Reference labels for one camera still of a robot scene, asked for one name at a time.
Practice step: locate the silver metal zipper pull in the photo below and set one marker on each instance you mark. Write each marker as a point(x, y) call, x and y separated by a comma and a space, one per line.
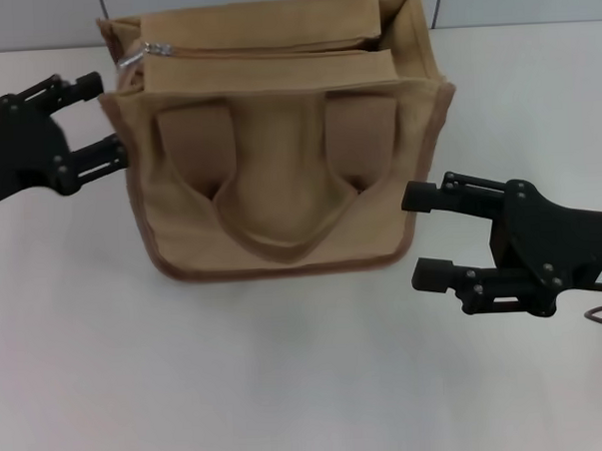
point(133, 55)

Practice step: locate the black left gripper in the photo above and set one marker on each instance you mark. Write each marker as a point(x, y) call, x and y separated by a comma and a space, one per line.
point(18, 153)

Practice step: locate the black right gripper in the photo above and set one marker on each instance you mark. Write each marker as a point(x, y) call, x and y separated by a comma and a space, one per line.
point(566, 244)

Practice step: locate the khaki canvas food bag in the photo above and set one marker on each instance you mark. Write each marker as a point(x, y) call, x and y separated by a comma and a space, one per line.
point(289, 186)

